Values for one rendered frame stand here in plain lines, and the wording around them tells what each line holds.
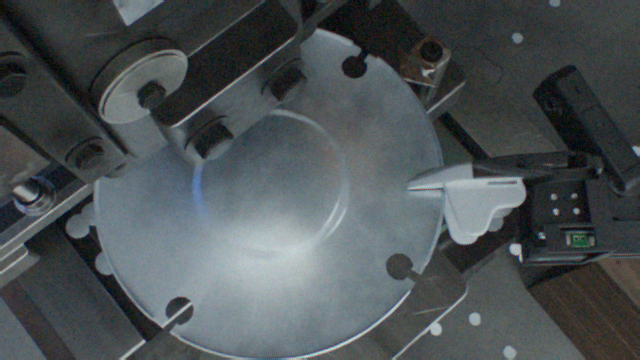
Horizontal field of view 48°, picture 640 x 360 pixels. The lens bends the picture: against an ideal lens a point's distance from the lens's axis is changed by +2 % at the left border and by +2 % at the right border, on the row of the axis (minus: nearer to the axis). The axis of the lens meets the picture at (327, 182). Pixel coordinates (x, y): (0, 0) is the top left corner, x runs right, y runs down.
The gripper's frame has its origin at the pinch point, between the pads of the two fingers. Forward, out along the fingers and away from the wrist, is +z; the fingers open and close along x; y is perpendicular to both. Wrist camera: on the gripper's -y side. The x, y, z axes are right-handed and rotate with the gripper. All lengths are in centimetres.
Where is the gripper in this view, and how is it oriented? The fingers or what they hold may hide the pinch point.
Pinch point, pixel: (421, 177)
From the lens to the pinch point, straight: 59.9
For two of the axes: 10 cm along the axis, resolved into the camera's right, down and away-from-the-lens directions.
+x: -0.1, 2.6, 9.7
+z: -10.0, 0.3, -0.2
